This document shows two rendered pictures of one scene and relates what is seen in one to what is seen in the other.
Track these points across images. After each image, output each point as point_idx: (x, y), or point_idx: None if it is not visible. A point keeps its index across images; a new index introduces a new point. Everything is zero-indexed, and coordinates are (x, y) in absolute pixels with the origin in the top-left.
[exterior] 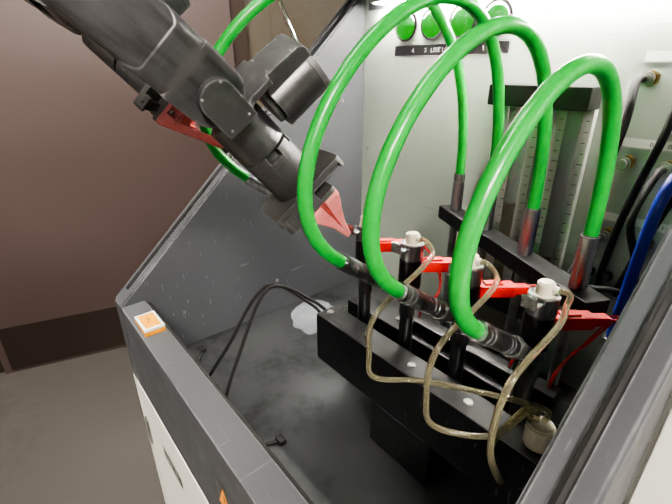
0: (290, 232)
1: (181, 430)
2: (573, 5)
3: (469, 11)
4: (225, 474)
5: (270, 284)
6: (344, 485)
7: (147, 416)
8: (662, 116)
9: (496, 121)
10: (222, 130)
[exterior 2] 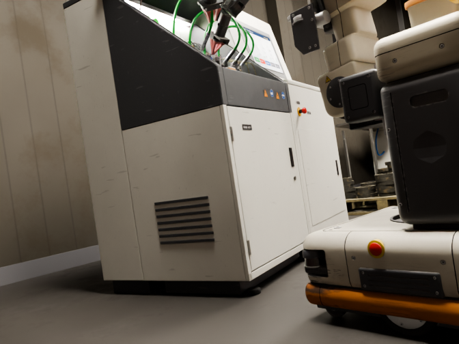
0: (227, 44)
1: (253, 91)
2: (169, 24)
3: (199, 15)
4: (265, 82)
5: None
6: None
7: (231, 123)
8: None
9: (190, 41)
10: (237, 16)
